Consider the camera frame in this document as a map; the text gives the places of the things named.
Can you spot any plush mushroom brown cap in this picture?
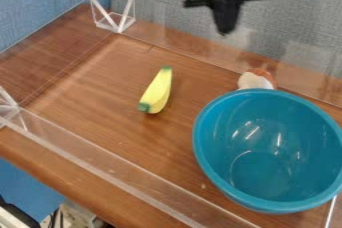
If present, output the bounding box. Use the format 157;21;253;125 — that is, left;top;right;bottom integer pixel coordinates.
237;68;276;90

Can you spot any blue plastic bowl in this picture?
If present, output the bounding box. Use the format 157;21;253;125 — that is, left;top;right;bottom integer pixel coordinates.
192;89;342;214

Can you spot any clear acrylic back barrier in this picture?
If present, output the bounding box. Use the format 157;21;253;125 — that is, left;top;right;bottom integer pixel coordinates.
124;3;342;108

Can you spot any clear acrylic barrier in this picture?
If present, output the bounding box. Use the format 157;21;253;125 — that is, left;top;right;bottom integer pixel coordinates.
124;3;342;108
5;108;260;228

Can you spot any yellow toy banana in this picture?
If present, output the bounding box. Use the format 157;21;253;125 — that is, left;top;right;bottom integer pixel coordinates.
137;66;172;114

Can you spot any clear acrylic front barrier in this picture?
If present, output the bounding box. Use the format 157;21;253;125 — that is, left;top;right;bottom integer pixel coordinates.
5;108;260;228

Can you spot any clear acrylic corner bracket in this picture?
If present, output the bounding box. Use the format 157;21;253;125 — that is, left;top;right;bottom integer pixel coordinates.
89;0;136;34

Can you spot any clear acrylic left bracket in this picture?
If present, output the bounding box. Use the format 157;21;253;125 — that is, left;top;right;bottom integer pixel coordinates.
0;86;28;130

